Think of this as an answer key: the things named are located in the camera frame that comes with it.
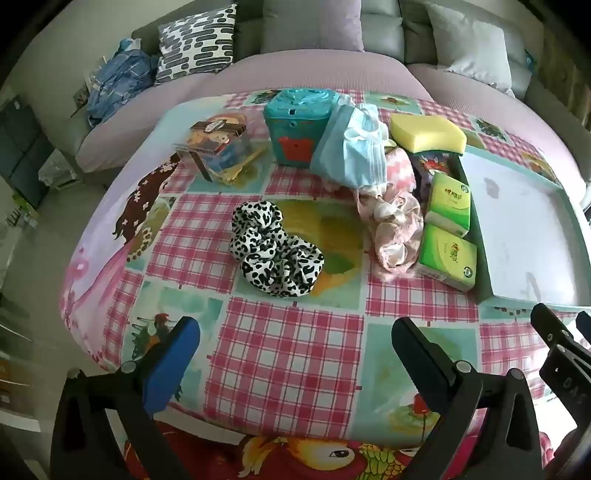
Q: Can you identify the black white leopard scrunchie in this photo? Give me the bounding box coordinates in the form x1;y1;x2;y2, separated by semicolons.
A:
229;200;326;296

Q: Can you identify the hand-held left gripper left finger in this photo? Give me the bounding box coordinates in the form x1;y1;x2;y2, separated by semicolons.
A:
51;316;201;480

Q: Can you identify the blue clothes pile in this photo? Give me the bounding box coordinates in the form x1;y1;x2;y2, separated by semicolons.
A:
87;39;160;128

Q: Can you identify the pink floral cloth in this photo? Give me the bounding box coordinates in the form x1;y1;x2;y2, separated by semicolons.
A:
355;187;426;282

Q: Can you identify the dark floral cloth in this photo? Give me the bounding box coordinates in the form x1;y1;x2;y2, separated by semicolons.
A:
409;151;461;185

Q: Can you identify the light grey pillow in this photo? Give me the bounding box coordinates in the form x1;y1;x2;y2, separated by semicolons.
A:
425;2;530;92

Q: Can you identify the teal plastic box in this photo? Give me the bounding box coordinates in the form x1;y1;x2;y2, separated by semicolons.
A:
263;89;341;166

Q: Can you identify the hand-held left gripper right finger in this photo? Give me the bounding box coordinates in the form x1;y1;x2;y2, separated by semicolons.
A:
392;318;543;480

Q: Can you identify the teal tray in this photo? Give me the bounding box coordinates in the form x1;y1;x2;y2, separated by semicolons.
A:
450;145;591;313

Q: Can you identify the purple pillow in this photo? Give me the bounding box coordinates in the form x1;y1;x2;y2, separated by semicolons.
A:
261;0;363;57

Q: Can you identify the beige patterned curtain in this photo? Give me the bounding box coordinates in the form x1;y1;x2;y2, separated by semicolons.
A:
536;18;591;121

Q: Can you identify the grey sofa with purple seats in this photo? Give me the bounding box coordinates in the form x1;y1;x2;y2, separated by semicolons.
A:
74;0;591;185

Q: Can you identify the dark cabinet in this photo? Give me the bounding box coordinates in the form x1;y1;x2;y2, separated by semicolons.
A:
0;95;54;208

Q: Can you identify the blue face mask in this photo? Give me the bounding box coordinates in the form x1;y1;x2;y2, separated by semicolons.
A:
309;95;396;190

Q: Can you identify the green tissue packet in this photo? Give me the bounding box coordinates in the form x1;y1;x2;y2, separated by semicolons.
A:
424;171;472;239
417;224;479;292

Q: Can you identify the black white patterned pillow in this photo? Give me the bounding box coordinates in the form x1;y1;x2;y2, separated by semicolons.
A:
156;4;239;85

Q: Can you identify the yellow sponge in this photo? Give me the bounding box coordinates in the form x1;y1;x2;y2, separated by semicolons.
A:
389;113;468;154

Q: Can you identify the clear box with brown lid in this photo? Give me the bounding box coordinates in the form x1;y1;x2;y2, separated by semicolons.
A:
173;114;269;184

